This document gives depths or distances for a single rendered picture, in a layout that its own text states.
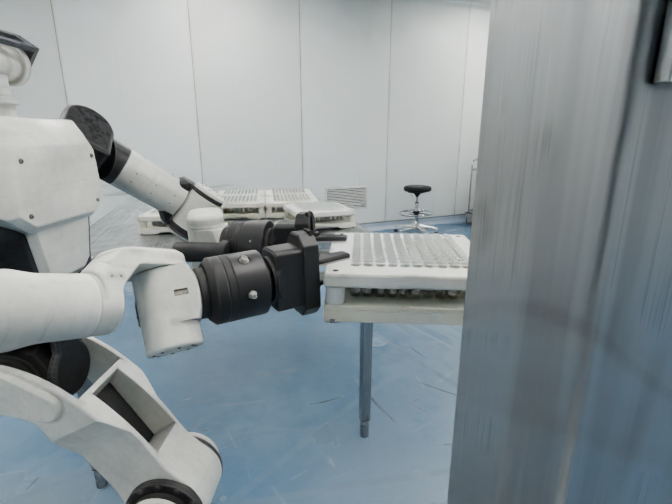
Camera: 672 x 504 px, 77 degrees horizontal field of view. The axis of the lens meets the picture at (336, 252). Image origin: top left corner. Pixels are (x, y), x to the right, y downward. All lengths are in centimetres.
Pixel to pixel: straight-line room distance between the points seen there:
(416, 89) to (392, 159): 94
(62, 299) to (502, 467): 38
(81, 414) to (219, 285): 41
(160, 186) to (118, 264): 54
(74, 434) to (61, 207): 38
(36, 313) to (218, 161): 460
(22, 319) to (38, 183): 35
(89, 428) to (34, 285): 46
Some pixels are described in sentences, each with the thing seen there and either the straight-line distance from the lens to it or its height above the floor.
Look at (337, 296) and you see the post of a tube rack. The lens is 58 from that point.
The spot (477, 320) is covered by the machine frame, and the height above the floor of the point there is 117.
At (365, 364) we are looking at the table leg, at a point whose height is 35.
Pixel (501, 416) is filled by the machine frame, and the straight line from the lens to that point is 18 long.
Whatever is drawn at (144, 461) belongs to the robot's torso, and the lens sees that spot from 90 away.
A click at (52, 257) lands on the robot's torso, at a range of 79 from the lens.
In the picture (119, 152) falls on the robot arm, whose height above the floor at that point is 121.
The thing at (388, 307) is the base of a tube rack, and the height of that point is 102.
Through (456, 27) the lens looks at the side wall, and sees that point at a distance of 643.
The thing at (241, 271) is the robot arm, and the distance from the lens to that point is 54.
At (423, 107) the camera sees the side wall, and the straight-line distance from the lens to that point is 602.
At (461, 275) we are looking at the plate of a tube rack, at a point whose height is 106.
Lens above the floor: 124
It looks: 16 degrees down
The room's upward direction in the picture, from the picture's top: straight up
